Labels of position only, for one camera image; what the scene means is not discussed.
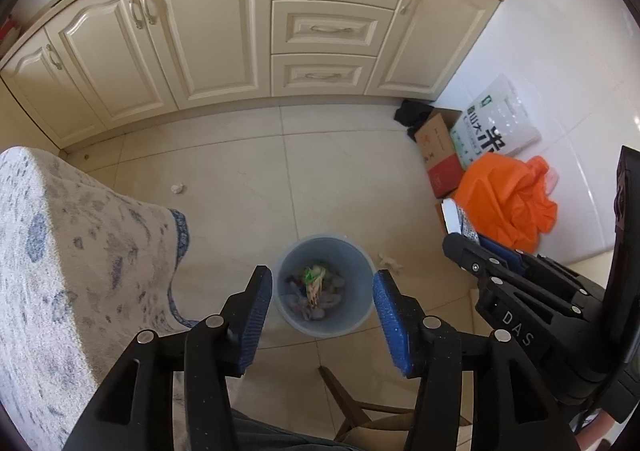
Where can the dark cloth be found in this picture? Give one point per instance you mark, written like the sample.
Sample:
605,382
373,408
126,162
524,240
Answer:
412,111

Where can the blue plastic waste bin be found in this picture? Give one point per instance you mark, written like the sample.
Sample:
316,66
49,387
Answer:
350,256

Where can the green and beige wrapper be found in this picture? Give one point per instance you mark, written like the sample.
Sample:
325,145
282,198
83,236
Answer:
314,281

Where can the blue patterned white towel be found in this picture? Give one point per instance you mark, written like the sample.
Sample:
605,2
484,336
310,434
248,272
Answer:
60,281

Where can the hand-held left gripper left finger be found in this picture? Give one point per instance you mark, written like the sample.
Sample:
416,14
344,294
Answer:
252,321

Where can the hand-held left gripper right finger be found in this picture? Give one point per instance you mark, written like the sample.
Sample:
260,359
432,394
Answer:
392,326

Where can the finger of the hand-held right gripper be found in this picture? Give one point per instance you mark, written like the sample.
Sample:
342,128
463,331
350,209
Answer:
470,256
505,253

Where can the brown cardboard box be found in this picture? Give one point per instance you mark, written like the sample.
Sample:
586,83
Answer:
440,156

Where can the wooden stool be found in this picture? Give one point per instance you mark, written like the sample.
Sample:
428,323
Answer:
350,401

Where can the crumpled white tissue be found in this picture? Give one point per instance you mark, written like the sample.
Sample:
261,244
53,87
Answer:
177,188
390,261

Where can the white printed rice bag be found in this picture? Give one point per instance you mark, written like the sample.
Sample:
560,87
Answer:
505,121

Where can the orange plastic bag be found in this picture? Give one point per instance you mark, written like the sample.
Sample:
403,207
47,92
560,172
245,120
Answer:
500,201

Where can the cream kitchen cabinet unit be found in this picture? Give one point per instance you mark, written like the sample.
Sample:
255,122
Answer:
200,31

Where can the white plastic bag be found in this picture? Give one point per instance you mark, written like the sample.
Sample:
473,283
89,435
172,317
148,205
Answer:
551,181

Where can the white printed carton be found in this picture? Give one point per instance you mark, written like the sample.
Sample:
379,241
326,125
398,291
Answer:
457,216

